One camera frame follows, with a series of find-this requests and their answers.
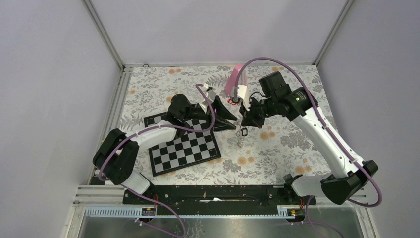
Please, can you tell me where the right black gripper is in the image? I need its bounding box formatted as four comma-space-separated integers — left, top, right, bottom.
239, 95, 277, 129

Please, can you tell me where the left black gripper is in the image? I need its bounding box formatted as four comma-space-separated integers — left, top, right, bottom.
182, 96, 238, 131

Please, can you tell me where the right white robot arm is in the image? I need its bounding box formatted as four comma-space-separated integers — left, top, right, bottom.
231, 72, 378, 205

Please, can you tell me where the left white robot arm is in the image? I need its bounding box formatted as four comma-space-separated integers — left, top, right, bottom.
93, 94, 237, 204

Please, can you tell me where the floral table mat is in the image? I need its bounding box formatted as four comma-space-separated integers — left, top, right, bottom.
119, 66, 330, 185

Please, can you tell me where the pink metronome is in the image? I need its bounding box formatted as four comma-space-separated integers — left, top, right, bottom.
224, 64, 248, 96

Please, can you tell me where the black white chessboard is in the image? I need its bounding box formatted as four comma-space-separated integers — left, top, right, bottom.
149, 130, 221, 177

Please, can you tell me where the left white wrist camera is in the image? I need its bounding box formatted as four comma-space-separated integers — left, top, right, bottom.
199, 84, 217, 113

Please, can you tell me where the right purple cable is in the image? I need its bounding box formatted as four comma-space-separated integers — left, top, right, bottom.
233, 57, 383, 238

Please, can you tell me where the purple cable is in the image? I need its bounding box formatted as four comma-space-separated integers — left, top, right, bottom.
98, 83, 217, 238
233, 57, 383, 238

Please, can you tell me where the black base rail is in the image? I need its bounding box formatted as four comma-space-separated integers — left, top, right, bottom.
122, 185, 316, 214

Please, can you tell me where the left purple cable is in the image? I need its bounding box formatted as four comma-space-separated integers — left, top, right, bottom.
98, 83, 217, 238

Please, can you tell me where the white slotted cable duct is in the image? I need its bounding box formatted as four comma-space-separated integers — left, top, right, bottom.
85, 206, 296, 219

